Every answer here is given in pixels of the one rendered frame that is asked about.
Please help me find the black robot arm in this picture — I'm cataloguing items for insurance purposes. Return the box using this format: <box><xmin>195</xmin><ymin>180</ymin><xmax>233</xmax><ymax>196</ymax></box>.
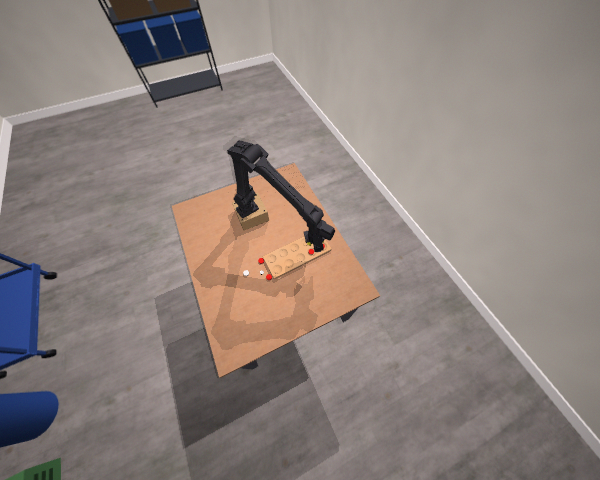
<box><xmin>227</xmin><ymin>140</ymin><xmax>335</xmax><ymax>252</ymax></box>

